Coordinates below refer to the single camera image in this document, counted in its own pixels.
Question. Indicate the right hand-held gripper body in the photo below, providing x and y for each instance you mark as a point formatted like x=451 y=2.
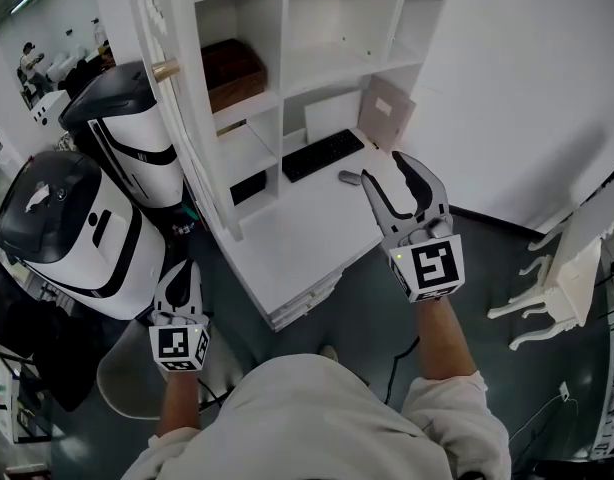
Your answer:
x=432 y=265

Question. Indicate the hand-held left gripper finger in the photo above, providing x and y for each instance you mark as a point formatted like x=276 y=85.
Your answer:
x=163 y=298
x=196 y=300

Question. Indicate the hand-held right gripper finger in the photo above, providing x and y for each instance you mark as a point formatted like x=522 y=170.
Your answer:
x=429 y=188
x=384 y=213

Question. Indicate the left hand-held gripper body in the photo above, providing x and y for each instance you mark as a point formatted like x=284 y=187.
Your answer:
x=177 y=343

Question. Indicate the white cabinet glass door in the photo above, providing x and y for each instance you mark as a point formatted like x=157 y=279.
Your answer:
x=207 y=178

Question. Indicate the person's left forearm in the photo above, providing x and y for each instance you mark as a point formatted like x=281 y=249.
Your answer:
x=179 y=403

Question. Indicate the person's right forearm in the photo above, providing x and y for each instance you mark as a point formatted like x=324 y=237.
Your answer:
x=444 y=343

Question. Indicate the grey computer mouse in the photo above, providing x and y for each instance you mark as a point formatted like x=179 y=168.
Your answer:
x=349 y=177

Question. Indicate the white desk shelf unit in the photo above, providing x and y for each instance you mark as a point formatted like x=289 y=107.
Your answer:
x=307 y=238

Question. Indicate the grey round stool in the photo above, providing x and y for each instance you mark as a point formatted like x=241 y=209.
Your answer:
x=127 y=388

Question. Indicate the white black mobile robot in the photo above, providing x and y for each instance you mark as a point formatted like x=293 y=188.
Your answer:
x=137 y=158
x=102 y=268

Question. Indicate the black keyboard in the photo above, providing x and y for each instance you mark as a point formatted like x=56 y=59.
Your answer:
x=322 y=155

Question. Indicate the beige board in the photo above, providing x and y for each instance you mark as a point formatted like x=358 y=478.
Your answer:
x=387 y=113

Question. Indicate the flat black box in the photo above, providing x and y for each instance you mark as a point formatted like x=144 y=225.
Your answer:
x=248 y=188

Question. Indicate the black office chair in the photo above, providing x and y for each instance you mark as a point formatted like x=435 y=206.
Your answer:
x=47 y=348

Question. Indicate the person's grey shoe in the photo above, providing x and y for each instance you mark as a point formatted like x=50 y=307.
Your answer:
x=329 y=354

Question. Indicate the person's white sweatshirt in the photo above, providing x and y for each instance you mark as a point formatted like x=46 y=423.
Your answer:
x=312 y=418

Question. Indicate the crumpled white tissue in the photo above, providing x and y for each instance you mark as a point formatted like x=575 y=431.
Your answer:
x=37 y=198

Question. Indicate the brown wooden box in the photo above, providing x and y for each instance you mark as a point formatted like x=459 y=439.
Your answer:
x=234 y=75

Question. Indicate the white box with black dots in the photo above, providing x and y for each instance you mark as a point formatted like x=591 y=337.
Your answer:
x=47 y=108

